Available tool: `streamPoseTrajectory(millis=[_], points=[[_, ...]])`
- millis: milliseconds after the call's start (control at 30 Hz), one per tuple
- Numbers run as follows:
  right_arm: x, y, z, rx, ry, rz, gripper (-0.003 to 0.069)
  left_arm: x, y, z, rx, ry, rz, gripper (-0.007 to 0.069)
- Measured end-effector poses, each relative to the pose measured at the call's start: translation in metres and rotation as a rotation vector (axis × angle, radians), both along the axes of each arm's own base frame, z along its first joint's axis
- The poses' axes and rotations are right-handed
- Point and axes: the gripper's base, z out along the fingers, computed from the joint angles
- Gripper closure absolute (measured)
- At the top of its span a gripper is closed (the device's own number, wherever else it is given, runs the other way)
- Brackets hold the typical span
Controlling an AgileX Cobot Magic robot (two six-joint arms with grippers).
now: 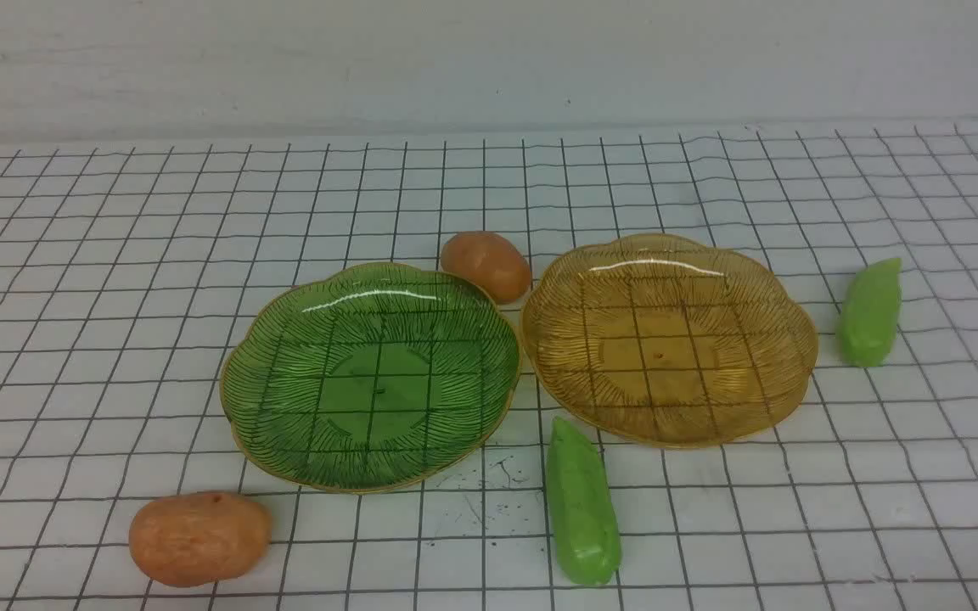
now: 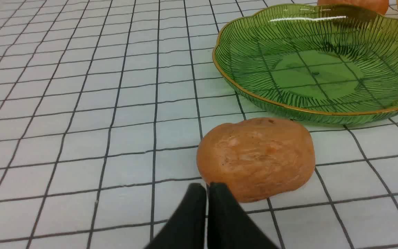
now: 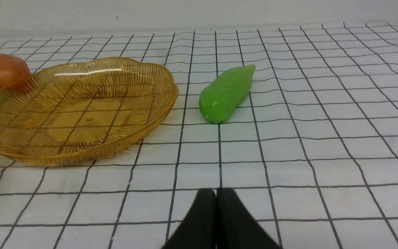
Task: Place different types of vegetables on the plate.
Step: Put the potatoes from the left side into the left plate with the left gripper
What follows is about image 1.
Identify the orange potato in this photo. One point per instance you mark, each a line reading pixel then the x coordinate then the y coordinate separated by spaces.
pixel 193 539
pixel 489 260

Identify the green pepper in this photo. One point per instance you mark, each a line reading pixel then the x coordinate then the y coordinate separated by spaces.
pixel 586 534
pixel 869 317

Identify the green glass flower plate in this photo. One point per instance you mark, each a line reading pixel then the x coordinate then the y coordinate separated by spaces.
pixel 373 379

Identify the amber glass flower plate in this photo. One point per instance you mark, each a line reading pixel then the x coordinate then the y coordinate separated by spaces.
pixel 665 341

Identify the white grid table mat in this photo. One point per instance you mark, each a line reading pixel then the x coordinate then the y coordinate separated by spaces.
pixel 128 271

